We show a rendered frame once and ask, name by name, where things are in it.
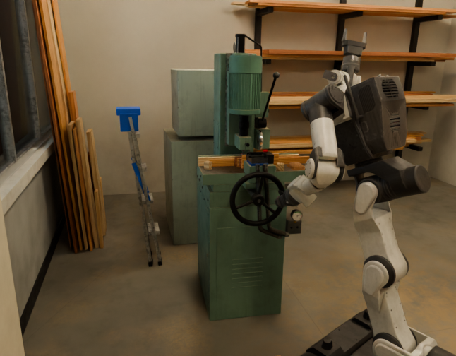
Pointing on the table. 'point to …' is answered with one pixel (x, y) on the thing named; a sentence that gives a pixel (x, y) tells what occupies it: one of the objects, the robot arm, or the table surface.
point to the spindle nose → (243, 125)
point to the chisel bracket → (242, 142)
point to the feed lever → (267, 104)
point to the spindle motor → (245, 85)
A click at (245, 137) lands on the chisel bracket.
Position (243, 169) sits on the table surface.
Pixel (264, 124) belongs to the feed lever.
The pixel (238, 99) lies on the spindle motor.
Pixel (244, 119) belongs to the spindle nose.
